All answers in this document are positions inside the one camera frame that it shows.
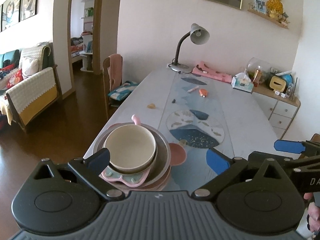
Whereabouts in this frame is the sofa with cream cover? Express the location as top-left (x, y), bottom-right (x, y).
top-left (1, 42), bottom-right (62, 132)

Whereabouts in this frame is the wooden chair right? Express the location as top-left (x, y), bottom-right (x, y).
top-left (311, 133), bottom-right (320, 143)

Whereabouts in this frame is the wooden chair with towel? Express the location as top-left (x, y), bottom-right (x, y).
top-left (103, 54), bottom-right (139, 120)

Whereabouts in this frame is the small amber blob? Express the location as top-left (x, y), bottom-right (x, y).
top-left (147, 103), bottom-right (156, 109)

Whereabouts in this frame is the pink folded cloth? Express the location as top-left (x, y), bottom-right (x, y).
top-left (191, 61), bottom-right (232, 83)

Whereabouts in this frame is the orange correction tape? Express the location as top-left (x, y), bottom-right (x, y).
top-left (199, 88), bottom-right (208, 98)

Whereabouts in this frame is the white drawer cabinet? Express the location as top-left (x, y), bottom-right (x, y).
top-left (252, 84), bottom-right (300, 139)

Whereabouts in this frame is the tissue box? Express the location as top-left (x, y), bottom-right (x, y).
top-left (231, 73), bottom-right (254, 93)

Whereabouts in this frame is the large steel bowl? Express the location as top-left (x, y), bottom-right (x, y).
top-left (100, 124), bottom-right (171, 191)

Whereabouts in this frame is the pink pen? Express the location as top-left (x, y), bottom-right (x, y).
top-left (187, 86), bottom-right (199, 93)

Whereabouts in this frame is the grey desk lamp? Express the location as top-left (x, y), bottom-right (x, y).
top-left (167, 23), bottom-right (210, 74)

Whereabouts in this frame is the wall shelf with ornaments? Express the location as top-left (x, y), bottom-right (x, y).
top-left (248, 0), bottom-right (289, 29)

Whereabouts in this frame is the pink bear-shaped plate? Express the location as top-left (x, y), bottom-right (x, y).
top-left (106, 122), bottom-right (188, 194)

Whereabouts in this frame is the person's hand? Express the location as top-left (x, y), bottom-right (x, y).
top-left (308, 202), bottom-right (320, 233)

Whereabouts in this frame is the cream ceramic bowl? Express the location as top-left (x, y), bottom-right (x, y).
top-left (104, 124), bottom-right (157, 173)

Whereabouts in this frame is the glass jar terrarium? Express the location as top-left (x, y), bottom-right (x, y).
top-left (246, 57), bottom-right (271, 87)

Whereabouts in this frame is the small steel bowl pink holder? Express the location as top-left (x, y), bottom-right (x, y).
top-left (100, 115), bottom-right (157, 188)

